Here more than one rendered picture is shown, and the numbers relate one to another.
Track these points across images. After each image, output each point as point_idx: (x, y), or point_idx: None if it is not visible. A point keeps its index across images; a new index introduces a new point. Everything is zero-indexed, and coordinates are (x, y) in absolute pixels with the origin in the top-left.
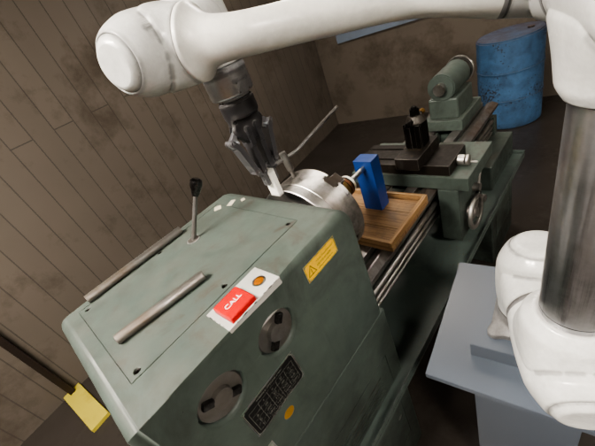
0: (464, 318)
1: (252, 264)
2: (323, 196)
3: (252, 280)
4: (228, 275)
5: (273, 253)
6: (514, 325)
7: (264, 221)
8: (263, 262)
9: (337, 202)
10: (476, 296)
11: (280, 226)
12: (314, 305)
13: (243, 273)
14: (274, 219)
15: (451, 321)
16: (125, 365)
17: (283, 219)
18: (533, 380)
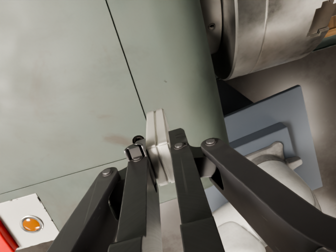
0: (239, 128)
1: (35, 182)
2: (270, 46)
3: (22, 219)
4: None
5: (76, 189)
6: (225, 232)
7: (106, 81)
8: (53, 194)
9: (275, 60)
10: (266, 121)
11: (122, 135)
12: None
13: (12, 189)
14: (125, 99)
15: (230, 122)
16: None
17: (142, 118)
18: None
